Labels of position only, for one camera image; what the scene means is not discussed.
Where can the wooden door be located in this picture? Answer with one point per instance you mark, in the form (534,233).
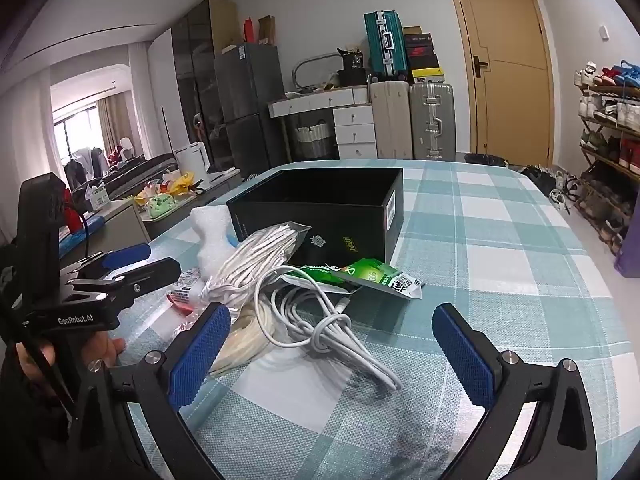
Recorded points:
(500,110)

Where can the dark sofa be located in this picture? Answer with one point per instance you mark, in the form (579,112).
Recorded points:
(145,170)

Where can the woven laundry basket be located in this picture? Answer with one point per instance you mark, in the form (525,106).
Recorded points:
(312,140)

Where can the large brown cardboard box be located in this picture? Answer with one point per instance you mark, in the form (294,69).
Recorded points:
(227,20)

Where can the wooden shoe rack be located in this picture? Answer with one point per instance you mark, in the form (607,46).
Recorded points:
(610,160)

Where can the teal suitcase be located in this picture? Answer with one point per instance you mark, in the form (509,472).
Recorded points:
(385,45)

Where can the person's left hand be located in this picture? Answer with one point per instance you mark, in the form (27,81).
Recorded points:
(102,347)

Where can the black yellow box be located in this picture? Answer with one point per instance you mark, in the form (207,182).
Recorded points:
(427,75)

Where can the red logo shoe box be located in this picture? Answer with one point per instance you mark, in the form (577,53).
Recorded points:
(421,52)

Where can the purple cloth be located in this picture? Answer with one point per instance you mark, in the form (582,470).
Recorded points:
(629,260)

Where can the small brown cardboard box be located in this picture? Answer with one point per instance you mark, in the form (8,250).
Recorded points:
(412,30)

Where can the small red white packet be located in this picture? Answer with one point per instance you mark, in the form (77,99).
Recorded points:
(185,290)

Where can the teal checked tablecloth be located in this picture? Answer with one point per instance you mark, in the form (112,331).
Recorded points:
(500,260)

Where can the green tissue pack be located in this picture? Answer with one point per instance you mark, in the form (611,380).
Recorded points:
(161,206)

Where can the dark glass cabinet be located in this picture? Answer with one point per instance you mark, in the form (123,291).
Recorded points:
(192,85)

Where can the plain black shoe box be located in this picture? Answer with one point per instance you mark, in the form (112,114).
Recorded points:
(424,63)

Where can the white drawer desk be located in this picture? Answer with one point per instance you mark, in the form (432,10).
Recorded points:
(352,125)

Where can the brown curtain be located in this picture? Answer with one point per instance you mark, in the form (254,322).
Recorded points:
(112,125)

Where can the white printed carton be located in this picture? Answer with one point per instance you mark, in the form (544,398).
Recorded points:
(98,197)

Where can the white electric kettle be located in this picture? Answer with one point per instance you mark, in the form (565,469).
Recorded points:
(192,162)

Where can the pile of shoes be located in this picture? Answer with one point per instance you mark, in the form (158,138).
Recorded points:
(550,182)

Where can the beige suitcase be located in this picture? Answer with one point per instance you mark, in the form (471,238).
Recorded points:
(391,120)

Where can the white foam sheet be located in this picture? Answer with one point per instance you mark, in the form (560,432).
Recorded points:
(210,240)

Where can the grey side cabinet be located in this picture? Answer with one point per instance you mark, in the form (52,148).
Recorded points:
(125,225)

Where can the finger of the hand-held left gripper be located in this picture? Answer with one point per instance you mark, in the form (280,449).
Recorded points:
(145,277)
(125,256)

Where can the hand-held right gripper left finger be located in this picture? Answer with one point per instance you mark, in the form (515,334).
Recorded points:
(200,355)

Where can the yellow plastic bag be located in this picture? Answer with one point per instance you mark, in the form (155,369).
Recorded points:
(181,182)

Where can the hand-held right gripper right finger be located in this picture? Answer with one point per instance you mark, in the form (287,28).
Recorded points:
(465,360)

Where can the chrome tube rack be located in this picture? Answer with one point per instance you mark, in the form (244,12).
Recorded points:
(300,67)

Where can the black paper bag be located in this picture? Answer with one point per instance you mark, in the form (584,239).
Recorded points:
(351,72)

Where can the silver suitcase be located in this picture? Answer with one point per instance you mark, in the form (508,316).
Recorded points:
(432,120)

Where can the white curtain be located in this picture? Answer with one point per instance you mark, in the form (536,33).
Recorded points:
(137,100)

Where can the grey refrigerator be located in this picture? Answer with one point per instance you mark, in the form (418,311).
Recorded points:
(247,95)

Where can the black cardboard box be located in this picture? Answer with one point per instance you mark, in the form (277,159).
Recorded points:
(350,230)

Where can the upright cardboard box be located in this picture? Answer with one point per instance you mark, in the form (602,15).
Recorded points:
(266,30)

